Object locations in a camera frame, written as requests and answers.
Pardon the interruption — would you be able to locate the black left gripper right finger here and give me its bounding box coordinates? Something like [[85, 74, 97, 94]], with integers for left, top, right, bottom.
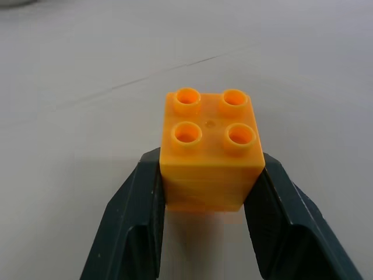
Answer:
[[242, 152, 373, 280]]

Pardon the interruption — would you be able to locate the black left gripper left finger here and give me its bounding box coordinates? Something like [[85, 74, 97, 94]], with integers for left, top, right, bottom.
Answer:
[[84, 146, 167, 280]]

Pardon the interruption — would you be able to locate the orange studded building block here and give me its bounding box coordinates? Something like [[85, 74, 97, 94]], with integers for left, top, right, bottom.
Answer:
[[159, 87, 266, 212]]

